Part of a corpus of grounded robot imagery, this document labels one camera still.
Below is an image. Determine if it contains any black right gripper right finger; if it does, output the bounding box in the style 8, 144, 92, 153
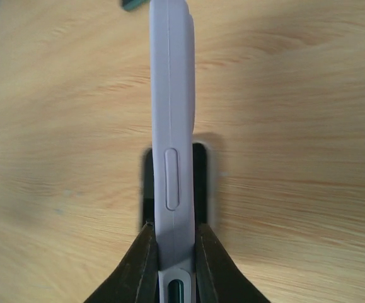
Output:
195, 223, 267, 303

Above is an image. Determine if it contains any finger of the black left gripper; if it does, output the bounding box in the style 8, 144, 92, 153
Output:
193, 141, 219, 225
139, 147, 154, 226

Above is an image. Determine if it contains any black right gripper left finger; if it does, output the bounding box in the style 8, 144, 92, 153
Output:
85, 223, 159, 303

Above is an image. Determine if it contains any teal phone case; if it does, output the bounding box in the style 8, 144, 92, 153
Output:
120, 0, 183, 303

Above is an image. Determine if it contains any lavender phone case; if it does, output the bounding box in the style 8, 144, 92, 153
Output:
149, 1, 196, 302

